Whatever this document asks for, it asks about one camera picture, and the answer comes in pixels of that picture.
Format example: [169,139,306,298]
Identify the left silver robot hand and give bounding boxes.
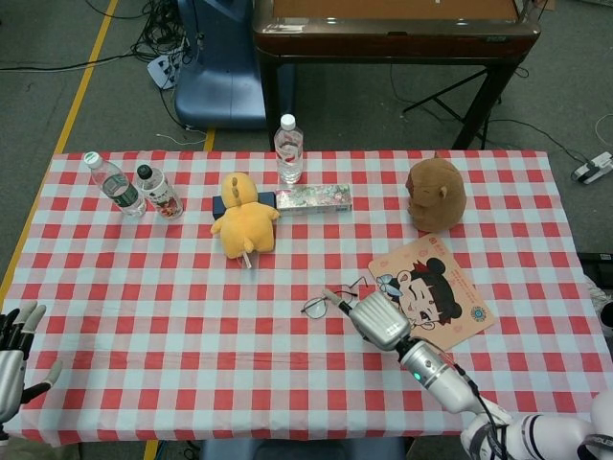
[0,301,64,425]

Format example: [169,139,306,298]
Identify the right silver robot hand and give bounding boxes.
[321,287,413,351]

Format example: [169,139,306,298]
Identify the wire-frame eyeglasses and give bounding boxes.
[300,275,371,320]

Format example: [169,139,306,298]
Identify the cartoon girl mouse pad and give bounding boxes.
[367,232,496,352]

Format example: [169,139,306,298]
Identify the red white checkered tablecloth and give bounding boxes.
[0,149,600,449]

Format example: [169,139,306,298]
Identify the floral rectangular box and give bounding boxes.
[274,183,353,217]

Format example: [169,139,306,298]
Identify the brown plush capybara toy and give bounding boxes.
[405,150,467,234]

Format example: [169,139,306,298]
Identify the dark blue chair seat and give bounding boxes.
[198,436,407,460]

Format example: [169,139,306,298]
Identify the yellow plush duck toy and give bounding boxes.
[211,172,281,272]

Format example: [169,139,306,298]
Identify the red label water bottle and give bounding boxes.
[273,113,305,185]

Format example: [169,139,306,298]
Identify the dark blue box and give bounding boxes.
[212,189,278,218]

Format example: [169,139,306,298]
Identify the green label water bottle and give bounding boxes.
[83,150,148,218]

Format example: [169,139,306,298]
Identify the black cap drink bottle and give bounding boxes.
[135,163,185,221]

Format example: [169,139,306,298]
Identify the white power strip with plugs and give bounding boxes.
[570,150,613,185]

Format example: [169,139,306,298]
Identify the dark wooden table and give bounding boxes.
[251,0,543,150]

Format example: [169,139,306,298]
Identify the blue plastic chair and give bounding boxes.
[173,0,267,130]

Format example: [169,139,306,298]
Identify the black floor cable bundle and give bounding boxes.
[0,0,207,140]

